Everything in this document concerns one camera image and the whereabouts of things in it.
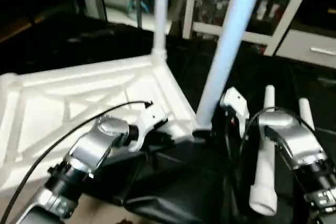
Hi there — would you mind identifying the blue plastic stool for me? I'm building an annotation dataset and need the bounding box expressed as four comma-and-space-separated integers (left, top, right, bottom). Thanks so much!
129, 1, 150, 17

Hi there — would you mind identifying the white drawer unit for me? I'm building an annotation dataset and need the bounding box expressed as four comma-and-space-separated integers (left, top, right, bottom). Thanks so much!
275, 29, 336, 69

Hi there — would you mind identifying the white glass door cabinet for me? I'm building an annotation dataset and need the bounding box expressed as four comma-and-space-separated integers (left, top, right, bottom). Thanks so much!
183, 0, 314, 57

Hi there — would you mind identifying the white plastic table top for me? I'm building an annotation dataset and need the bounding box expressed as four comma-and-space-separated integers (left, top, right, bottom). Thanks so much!
0, 51, 212, 196

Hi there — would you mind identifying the white plastic table leg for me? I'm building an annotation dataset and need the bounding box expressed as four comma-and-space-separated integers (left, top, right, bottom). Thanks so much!
193, 0, 265, 131
248, 84, 279, 217
151, 0, 172, 63
298, 97, 316, 132

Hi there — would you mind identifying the black table mat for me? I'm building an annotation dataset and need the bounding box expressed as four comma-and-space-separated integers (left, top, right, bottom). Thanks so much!
0, 14, 336, 224

